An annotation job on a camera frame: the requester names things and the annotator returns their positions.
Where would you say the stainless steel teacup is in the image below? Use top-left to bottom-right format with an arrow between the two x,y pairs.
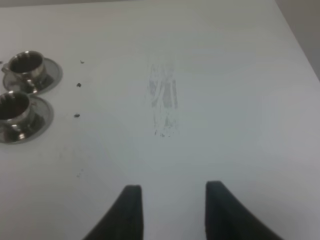
1,50 -> 47,83
0,91 -> 35,126

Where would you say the near stainless steel teacup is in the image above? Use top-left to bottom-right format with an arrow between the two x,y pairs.
0,91 -> 35,126

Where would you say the far stainless steel teacup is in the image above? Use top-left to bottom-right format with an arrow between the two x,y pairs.
1,50 -> 47,83

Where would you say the stainless steel saucer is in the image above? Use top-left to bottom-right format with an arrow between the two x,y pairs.
3,57 -> 63,95
0,95 -> 54,144

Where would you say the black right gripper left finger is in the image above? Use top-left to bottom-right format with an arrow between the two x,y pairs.
85,185 -> 144,240

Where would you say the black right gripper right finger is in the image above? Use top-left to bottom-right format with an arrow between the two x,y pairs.
204,181 -> 281,240

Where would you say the near stainless steel saucer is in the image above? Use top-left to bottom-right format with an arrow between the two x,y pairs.
0,95 -> 54,144

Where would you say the far stainless steel saucer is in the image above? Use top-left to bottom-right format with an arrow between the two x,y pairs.
3,57 -> 63,95

